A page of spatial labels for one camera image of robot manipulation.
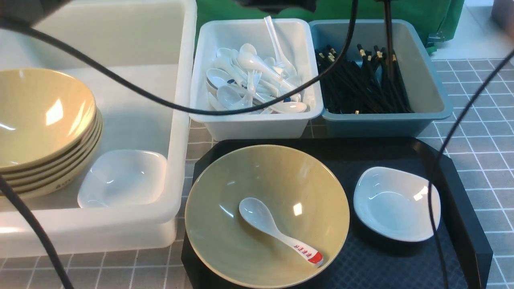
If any green cloth backdrop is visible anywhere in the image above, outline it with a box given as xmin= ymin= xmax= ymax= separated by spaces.
xmin=196 ymin=0 xmax=464 ymax=53

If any top stacked tan bowl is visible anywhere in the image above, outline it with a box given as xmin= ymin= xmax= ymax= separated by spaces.
xmin=0 ymin=68 xmax=97 ymax=171

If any upright white spoon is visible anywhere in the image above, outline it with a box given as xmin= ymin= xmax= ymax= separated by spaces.
xmin=264 ymin=15 xmax=298 ymax=77

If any white spoon red handle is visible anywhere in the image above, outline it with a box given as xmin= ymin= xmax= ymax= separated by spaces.
xmin=239 ymin=197 xmax=324 ymax=267

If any white sauce dish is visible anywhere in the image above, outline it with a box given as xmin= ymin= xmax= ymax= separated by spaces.
xmin=353 ymin=167 xmax=434 ymax=242
xmin=77 ymin=149 xmax=167 ymax=208

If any white spoon bin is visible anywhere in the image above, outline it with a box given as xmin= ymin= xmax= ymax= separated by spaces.
xmin=190 ymin=18 xmax=324 ymax=141

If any blue chopstick bin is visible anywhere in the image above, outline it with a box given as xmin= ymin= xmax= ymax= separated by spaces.
xmin=309 ymin=19 xmax=453 ymax=137

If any black cable lower left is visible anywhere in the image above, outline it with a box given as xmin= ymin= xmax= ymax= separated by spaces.
xmin=0 ymin=175 xmax=75 ymax=289

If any black cable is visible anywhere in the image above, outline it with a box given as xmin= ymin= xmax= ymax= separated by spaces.
xmin=427 ymin=60 xmax=514 ymax=289
xmin=0 ymin=0 xmax=359 ymax=116
xmin=0 ymin=175 xmax=75 ymax=289

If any white spoon centre pile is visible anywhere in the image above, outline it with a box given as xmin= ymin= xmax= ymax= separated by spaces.
xmin=237 ymin=52 xmax=298 ymax=92

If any tan noodle bowl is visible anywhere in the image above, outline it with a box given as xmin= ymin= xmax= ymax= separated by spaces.
xmin=182 ymin=144 xmax=350 ymax=289

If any white sauce dish in bin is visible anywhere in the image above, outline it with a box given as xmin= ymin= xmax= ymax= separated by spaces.
xmin=77 ymin=149 xmax=167 ymax=208

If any white spoon front of bin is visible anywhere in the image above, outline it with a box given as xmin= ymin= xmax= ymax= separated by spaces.
xmin=253 ymin=93 xmax=307 ymax=114

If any bottom stacked tan bowl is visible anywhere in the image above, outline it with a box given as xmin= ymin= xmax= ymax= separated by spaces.
xmin=12 ymin=124 xmax=103 ymax=199

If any black cable right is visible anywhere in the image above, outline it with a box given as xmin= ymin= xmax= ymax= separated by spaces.
xmin=427 ymin=60 xmax=514 ymax=289

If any stacked tan bowl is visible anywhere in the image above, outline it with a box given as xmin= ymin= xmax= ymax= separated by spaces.
xmin=0 ymin=68 xmax=97 ymax=171
xmin=12 ymin=124 xmax=103 ymax=199
xmin=2 ymin=120 xmax=102 ymax=190
xmin=1 ymin=108 xmax=102 ymax=180

